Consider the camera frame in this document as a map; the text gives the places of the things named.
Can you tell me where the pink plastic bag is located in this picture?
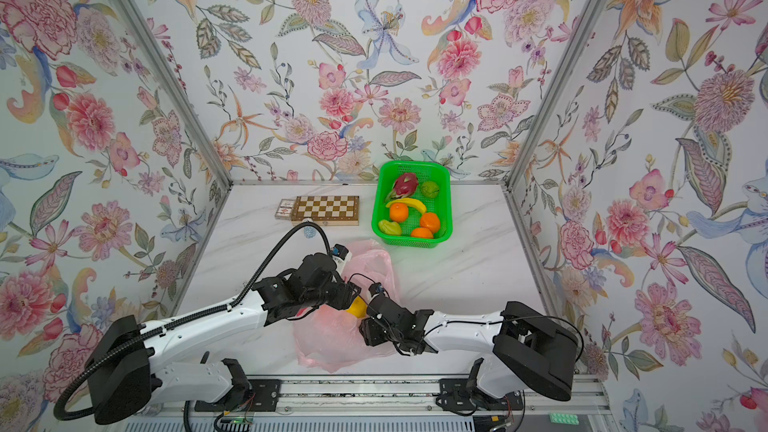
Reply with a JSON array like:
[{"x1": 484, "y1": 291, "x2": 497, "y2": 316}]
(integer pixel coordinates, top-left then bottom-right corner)
[{"x1": 293, "y1": 240, "x2": 399, "y2": 373}]

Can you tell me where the green pear fruit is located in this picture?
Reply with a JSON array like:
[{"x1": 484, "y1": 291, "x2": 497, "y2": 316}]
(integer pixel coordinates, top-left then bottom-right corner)
[{"x1": 378, "y1": 220, "x2": 402, "y2": 236}]

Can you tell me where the orange fruit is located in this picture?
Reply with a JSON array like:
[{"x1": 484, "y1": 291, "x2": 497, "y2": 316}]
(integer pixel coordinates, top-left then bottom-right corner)
[
  {"x1": 420, "y1": 212, "x2": 441, "y2": 235},
  {"x1": 388, "y1": 202, "x2": 409, "y2": 223},
  {"x1": 411, "y1": 227, "x2": 434, "y2": 239}
]

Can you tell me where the red dragon fruit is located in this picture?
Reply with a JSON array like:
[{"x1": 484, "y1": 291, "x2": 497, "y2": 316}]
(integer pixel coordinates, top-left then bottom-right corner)
[{"x1": 387, "y1": 172, "x2": 419, "y2": 200}]

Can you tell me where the yellow lemon fruit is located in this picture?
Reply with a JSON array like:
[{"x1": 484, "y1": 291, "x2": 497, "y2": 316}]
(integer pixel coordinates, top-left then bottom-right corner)
[{"x1": 347, "y1": 297, "x2": 367, "y2": 319}]

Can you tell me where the round green lime fruit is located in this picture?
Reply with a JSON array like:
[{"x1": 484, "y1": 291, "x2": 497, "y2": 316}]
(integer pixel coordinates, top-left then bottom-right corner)
[{"x1": 420, "y1": 181, "x2": 441, "y2": 199}]

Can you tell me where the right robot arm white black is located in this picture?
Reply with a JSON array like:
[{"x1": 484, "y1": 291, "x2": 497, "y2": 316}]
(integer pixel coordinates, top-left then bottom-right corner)
[{"x1": 359, "y1": 294, "x2": 582, "y2": 402}]

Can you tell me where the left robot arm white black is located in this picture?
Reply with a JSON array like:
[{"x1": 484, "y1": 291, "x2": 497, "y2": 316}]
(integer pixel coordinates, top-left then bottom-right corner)
[{"x1": 88, "y1": 245, "x2": 360, "y2": 425}]

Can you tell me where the wooden chessboard box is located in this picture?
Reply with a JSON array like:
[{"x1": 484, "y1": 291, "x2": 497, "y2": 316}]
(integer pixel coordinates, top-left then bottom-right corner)
[{"x1": 290, "y1": 195, "x2": 360, "y2": 226}]

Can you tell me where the small card box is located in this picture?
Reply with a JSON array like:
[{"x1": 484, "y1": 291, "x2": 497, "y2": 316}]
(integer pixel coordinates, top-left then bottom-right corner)
[{"x1": 275, "y1": 198, "x2": 296, "y2": 220}]

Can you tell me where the yellow banana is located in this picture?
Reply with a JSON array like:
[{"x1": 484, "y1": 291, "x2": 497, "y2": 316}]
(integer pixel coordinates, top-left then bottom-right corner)
[{"x1": 385, "y1": 197, "x2": 428, "y2": 214}]

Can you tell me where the green plastic basket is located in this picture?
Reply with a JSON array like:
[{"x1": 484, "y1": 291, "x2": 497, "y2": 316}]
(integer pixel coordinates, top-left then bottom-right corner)
[{"x1": 371, "y1": 161, "x2": 453, "y2": 248}]

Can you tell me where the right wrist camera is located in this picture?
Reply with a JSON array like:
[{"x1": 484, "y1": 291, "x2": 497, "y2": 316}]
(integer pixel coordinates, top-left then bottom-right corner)
[{"x1": 368, "y1": 282, "x2": 386, "y2": 300}]

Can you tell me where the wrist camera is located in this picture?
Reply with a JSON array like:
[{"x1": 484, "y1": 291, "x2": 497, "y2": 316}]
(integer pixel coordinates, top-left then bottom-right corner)
[
  {"x1": 368, "y1": 282, "x2": 386, "y2": 300},
  {"x1": 331, "y1": 244, "x2": 352, "y2": 277}
]

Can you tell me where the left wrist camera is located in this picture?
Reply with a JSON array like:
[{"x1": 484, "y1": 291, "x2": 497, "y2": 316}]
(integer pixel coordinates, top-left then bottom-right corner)
[{"x1": 331, "y1": 244, "x2": 352, "y2": 277}]

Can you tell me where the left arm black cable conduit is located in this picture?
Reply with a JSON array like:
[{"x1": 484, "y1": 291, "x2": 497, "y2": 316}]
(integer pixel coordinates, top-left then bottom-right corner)
[{"x1": 52, "y1": 221, "x2": 332, "y2": 422}]

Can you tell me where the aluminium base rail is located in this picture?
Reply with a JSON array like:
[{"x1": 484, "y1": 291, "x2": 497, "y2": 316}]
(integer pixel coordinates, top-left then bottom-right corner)
[{"x1": 95, "y1": 373, "x2": 613, "y2": 418}]

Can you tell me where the left aluminium corner post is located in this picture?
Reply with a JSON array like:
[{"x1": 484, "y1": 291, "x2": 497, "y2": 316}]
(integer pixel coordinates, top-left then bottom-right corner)
[{"x1": 114, "y1": 0, "x2": 233, "y2": 193}]

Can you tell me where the aluminium corner post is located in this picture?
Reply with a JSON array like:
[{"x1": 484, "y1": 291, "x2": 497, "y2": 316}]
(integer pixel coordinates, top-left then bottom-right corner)
[
  {"x1": 503, "y1": 0, "x2": 607, "y2": 192},
  {"x1": 114, "y1": 0, "x2": 233, "y2": 193}
]

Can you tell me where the right aluminium corner post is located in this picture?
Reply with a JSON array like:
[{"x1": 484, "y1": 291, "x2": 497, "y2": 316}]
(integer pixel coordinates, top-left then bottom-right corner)
[{"x1": 503, "y1": 0, "x2": 607, "y2": 192}]

